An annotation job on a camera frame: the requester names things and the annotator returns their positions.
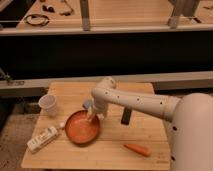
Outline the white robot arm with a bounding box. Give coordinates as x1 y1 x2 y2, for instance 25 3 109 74
87 77 213 171

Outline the metal clamp bracket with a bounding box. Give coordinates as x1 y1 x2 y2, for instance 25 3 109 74
0 67 25 86

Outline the black rectangular block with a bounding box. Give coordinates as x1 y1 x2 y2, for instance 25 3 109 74
121 108 132 125

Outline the clear plastic cup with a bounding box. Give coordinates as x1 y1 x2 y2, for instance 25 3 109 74
38 94 58 117

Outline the orange ceramic bowl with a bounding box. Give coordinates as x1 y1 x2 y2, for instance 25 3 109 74
65 110 100 144

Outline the grey angled metal post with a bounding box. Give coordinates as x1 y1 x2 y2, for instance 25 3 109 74
168 0 200 29

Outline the orange carrot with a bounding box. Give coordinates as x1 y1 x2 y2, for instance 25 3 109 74
124 144 151 157

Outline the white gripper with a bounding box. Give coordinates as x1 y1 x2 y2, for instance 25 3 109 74
82 99 108 122

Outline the black cable with plug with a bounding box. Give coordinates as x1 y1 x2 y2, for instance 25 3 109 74
41 0 75 17

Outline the white plastic bottle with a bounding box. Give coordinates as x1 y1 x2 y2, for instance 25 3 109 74
27 123 65 153

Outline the coiled black cable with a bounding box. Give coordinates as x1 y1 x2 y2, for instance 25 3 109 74
24 13 51 27

